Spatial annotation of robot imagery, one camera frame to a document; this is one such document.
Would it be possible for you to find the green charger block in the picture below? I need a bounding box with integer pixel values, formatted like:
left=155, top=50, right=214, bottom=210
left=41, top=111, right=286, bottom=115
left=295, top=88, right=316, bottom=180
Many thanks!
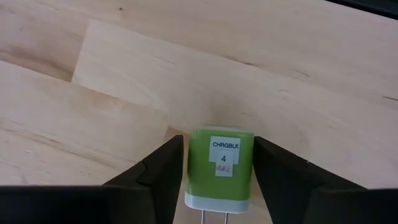
left=184, top=126, right=256, bottom=224

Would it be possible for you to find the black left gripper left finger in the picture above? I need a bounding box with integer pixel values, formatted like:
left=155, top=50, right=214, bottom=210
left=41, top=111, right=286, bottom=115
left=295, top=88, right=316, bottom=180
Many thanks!
left=0, top=134, right=184, bottom=224

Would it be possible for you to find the black aluminium table frame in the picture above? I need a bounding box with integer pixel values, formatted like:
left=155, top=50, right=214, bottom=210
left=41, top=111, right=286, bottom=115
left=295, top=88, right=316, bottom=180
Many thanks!
left=325, top=0, right=398, bottom=20

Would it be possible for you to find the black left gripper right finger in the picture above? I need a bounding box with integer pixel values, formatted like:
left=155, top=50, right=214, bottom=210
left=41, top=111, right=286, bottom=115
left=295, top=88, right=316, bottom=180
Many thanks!
left=253, top=136, right=398, bottom=224

